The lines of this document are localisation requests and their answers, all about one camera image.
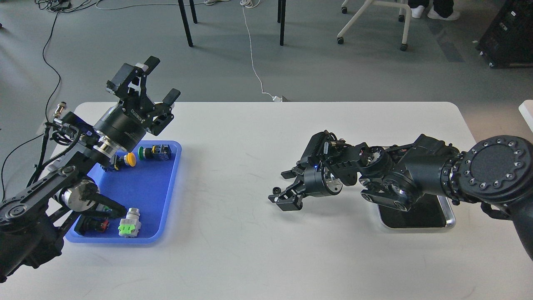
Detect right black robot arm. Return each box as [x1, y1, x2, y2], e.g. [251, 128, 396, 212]
[268, 131, 533, 256]

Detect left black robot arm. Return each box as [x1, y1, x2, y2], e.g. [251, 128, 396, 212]
[0, 56, 180, 283]

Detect blue plastic tray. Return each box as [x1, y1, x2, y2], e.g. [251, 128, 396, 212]
[65, 140, 182, 245]

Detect black cable on floor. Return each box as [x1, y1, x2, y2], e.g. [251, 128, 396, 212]
[0, 0, 96, 205]

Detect black table legs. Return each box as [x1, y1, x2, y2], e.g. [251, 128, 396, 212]
[178, 0, 287, 48]

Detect black equipment case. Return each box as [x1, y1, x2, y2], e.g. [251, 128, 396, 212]
[476, 0, 533, 68]

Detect white cable on floor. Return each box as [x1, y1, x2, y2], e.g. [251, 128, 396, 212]
[96, 0, 281, 102]

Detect white wheeled chair base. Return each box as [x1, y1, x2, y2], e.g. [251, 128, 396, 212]
[336, 0, 412, 53]

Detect yellow push button switch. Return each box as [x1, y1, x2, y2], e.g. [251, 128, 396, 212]
[101, 152, 137, 172]

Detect silver metal tray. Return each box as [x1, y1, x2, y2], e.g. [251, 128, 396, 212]
[377, 194, 456, 233]

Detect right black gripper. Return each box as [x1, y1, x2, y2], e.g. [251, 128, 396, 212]
[268, 167, 343, 211]

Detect black red selector switch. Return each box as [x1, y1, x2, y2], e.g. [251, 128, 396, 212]
[74, 216, 109, 236]

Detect white table edge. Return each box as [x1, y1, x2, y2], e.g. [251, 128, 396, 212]
[518, 100, 533, 131]

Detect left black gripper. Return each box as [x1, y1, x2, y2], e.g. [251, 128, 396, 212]
[95, 56, 181, 150]

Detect white shoes of person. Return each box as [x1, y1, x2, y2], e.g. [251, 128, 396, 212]
[408, 0, 461, 21]

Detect green white push button switch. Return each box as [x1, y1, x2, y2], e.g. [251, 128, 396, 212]
[118, 207, 142, 238]

